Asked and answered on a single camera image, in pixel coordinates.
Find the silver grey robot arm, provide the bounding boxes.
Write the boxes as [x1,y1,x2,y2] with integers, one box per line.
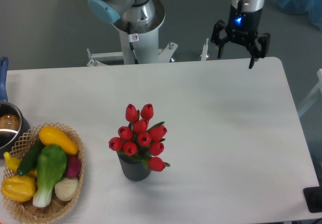
[88,0,270,68]

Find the green bok choy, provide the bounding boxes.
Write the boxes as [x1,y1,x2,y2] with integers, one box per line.
[33,144,67,208]

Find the small yellow banana pepper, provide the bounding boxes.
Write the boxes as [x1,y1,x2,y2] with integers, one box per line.
[4,152,37,178]

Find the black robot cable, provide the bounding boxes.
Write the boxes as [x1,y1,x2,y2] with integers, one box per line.
[126,21,139,64]

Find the yellow squash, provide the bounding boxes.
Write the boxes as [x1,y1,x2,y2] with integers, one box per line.
[39,126,78,155]

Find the red tulip bouquet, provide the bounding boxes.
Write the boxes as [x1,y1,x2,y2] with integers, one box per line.
[108,103,171,172]

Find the white garlic bulb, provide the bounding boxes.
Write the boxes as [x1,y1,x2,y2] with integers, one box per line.
[54,178,78,201]

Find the purple red radish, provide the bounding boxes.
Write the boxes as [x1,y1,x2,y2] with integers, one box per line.
[65,156,82,178]

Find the woven wicker basket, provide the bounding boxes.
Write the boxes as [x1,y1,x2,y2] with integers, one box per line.
[3,123,85,223]

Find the blue handled saucepan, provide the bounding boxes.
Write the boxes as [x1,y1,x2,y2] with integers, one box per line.
[1,56,30,159]

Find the dark green cucumber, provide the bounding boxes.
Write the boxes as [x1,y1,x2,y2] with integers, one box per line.
[17,138,45,176]

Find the black device at edge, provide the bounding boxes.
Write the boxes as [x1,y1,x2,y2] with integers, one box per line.
[303,186,321,213]

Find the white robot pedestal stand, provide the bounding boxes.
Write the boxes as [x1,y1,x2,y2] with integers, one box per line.
[87,28,179,66]

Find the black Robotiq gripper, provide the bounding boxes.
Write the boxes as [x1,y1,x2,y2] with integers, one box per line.
[210,5,271,69]

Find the dark grey ribbed vase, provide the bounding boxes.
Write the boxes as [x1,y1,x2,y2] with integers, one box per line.
[117,153,151,181]

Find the yellow bell pepper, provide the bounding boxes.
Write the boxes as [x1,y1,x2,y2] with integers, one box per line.
[1,175,36,202]

